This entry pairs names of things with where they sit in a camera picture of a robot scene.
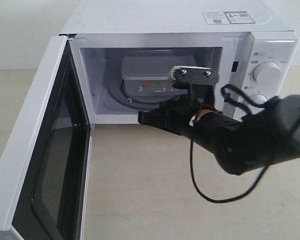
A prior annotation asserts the white microwave door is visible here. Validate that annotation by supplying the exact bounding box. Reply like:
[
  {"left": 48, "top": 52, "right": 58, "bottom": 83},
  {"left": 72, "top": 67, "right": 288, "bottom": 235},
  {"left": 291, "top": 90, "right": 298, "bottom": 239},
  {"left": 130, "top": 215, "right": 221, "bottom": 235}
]
[{"left": 0, "top": 34, "right": 92, "bottom": 240}]

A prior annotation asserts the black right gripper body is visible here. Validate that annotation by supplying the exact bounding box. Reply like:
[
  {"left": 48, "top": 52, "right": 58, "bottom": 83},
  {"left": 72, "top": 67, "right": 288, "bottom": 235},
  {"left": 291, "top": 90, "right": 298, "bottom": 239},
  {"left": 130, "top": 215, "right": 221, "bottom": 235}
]
[{"left": 137, "top": 85, "right": 215, "bottom": 137}]

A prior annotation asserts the white microwave oven body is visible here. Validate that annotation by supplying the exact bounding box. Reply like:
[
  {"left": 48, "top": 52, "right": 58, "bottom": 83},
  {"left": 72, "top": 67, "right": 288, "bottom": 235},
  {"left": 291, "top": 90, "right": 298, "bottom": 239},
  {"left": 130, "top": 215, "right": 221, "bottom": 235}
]
[{"left": 59, "top": 0, "right": 300, "bottom": 126}]

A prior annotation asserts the black camera cable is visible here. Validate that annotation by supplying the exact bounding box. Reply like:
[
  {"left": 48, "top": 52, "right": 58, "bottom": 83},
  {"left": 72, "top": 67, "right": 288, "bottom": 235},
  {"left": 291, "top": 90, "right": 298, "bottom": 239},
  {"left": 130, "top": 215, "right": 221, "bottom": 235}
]
[{"left": 188, "top": 83, "right": 278, "bottom": 203}]

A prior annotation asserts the blue white label sticker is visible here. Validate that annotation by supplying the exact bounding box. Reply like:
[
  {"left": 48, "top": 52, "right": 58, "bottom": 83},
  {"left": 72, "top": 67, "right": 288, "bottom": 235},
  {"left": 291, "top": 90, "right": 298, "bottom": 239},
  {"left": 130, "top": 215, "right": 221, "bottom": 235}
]
[{"left": 202, "top": 11, "right": 256, "bottom": 25}]

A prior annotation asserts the glass turntable plate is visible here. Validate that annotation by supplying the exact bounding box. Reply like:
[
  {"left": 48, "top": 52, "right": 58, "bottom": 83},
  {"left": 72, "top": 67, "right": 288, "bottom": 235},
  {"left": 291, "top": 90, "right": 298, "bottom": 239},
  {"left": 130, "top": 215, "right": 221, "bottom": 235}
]
[{"left": 106, "top": 48, "right": 191, "bottom": 111}]

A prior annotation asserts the lower white timer knob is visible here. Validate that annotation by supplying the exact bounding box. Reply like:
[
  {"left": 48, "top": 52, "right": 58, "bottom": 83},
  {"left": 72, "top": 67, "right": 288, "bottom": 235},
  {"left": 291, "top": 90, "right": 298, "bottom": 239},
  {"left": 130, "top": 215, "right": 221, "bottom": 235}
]
[{"left": 243, "top": 94, "right": 267, "bottom": 114}]

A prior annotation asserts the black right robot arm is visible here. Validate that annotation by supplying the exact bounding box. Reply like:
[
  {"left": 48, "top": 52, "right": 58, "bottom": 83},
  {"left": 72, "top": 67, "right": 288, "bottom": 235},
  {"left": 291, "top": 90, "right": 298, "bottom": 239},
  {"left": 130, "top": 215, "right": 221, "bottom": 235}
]
[{"left": 137, "top": 85, "right": 300, "bottom": 176}]

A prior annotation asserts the white plastic food container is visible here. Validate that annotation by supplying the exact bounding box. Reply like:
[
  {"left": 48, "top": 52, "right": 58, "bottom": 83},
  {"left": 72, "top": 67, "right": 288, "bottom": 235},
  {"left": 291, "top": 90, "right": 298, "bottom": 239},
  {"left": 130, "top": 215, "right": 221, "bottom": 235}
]
[{"left": 121, "top": 49, "right": 197, "bottom": 97}]

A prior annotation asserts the upper white power knob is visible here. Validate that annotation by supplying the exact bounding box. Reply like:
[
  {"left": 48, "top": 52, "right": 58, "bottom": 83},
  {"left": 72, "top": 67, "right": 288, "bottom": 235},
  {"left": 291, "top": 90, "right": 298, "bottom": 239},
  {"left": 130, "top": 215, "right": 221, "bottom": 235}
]
[{"left": 252, "top": 61, "right": 282, "bottom": 84}]

